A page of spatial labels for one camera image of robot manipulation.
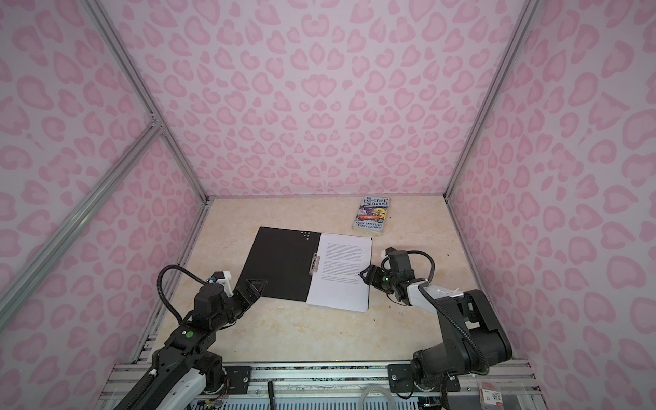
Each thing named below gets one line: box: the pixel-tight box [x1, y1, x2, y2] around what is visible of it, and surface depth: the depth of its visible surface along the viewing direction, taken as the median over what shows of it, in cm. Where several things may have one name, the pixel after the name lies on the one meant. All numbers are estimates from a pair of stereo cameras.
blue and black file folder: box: [241, 226, 323, 302], surface depth 103 cm
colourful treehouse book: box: [351, 195, 391, 236], surface depth 112 cm
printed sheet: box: [306, 233, 373, 312], surface depth 97 cm
